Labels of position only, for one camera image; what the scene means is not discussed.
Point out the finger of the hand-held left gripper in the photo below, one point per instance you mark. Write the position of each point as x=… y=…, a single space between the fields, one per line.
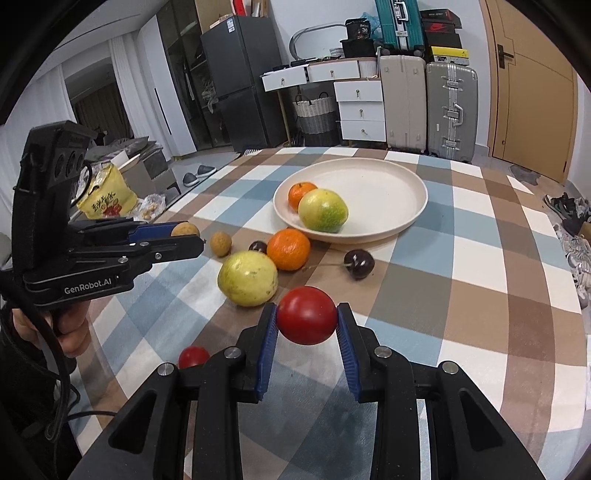
x=152 y=230
x=180 y=247

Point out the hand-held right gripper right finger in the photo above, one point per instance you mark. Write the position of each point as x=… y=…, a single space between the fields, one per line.
x=347 y=355

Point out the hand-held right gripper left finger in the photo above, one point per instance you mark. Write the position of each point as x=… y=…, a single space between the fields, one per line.
x=268 y=350

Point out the brown longan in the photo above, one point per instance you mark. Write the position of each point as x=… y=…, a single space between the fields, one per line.
x=184 y=228
x=220 y=243

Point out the large red tomato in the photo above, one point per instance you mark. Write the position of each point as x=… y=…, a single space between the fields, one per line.
x=307 y=315

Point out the yellow speckled guava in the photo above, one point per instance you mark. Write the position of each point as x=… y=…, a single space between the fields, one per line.
x=248 y=278

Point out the small red tomato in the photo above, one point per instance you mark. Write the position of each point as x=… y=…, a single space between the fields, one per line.
x=193 y=356

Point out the dark cherry with stem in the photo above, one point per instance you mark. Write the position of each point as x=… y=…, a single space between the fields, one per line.
x=359 y=264

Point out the orange tangerine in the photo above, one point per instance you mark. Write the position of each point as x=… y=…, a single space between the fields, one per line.
x=288 y=249
x=299 y=194

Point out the yellow-green guava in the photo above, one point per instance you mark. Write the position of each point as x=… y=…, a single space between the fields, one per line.
x=323 y=210

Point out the cream round plate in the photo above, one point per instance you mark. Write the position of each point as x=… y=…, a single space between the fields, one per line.
x=378 y=194

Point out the person's left forearm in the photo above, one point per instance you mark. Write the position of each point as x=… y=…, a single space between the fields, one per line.
x=27 y=397

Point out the person's left hand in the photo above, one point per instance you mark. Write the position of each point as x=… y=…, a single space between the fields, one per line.
x=76 y=334

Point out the clear snack bag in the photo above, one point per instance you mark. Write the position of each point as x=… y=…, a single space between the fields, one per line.
x=150 y=207

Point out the yellow plastic bag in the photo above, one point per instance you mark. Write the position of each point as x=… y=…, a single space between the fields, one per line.
x=108 y=194

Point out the grey slipper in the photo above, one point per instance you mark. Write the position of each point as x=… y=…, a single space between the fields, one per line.
x=190 y=177
x=205 y=170

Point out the cardboard box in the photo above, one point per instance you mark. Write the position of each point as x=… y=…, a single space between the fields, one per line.
x=138 y=166

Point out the checkered tablecloth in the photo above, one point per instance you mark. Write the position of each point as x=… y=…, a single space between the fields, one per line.
x=461 y=277

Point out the white curtain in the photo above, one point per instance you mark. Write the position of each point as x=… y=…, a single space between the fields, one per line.
x=121 y=87

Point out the dark glass cabinet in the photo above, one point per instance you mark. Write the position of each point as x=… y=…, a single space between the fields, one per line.
x=180 y=69

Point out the dark grey fridge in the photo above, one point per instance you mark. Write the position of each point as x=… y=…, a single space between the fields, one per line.
x=240 y=69

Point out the wicker laundry basket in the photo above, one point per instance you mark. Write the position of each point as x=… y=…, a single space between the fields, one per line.
x=316 y=115

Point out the white drawer dresser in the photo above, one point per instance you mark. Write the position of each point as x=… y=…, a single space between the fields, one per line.
x=360 y=113

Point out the red box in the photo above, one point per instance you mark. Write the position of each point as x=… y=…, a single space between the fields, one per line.
x=240 y=7

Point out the oval vanity mirror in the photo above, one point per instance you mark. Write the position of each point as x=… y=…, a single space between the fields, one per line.
x=318 y=44

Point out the pile of shoes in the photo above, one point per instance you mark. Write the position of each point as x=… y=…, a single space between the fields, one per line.
x=570 y=230

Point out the silver suitcase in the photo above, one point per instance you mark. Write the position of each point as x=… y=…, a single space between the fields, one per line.
x=450 y=120

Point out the beige suitcase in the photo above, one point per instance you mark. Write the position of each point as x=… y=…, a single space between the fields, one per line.
x=401 y=101

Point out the teal suitcase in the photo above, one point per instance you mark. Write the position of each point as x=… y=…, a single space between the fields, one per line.
x=397 y=23

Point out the wooden door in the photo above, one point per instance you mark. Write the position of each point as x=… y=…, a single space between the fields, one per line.
x=531 y=101

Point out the yellow black box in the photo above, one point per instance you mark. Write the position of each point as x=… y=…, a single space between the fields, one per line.
x=445 y=55

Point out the black red-logo shoe box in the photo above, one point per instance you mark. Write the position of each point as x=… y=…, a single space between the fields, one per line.
x=441 y=25

